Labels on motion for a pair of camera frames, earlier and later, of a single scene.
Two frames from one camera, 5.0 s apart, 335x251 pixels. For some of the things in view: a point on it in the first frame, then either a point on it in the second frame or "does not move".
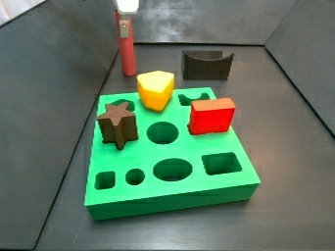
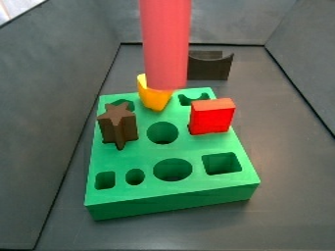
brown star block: (117, 125) does not move
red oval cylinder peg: (127, 48) -> (165, 42)
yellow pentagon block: (156, 87) does not move
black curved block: (205, 65) does not move
